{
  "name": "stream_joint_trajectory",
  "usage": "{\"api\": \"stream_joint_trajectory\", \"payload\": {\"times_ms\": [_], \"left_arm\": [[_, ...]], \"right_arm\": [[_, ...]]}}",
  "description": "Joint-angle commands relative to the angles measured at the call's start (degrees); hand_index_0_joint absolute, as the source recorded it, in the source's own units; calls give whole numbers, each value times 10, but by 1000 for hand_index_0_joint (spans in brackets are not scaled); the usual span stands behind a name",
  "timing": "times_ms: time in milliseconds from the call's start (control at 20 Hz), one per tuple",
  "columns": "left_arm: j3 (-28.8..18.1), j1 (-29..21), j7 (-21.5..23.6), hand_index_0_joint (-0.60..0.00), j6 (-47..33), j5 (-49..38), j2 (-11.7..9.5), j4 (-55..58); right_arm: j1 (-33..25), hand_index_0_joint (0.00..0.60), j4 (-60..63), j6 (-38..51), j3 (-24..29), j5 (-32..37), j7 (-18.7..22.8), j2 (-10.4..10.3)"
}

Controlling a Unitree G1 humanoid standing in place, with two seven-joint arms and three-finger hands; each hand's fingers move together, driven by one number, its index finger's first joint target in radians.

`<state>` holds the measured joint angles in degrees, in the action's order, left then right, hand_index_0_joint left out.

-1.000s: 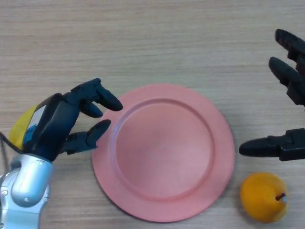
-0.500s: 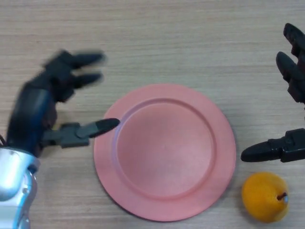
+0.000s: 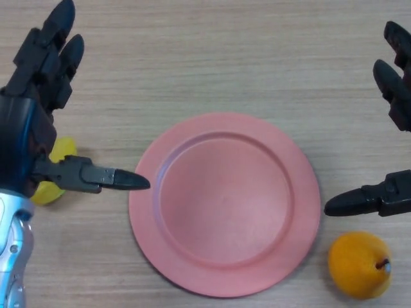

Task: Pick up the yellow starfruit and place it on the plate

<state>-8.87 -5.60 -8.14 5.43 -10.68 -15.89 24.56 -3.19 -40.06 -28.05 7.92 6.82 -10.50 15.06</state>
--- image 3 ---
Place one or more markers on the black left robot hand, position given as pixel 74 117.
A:
pixel 19 134

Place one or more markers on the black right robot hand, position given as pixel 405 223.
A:
pixel 399 99

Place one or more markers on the yellow starfruit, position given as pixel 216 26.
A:
pixel 64 149

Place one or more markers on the pink round plate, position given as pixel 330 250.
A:
pixel 224 205

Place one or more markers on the orange pear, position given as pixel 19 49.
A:
pixel 356 264

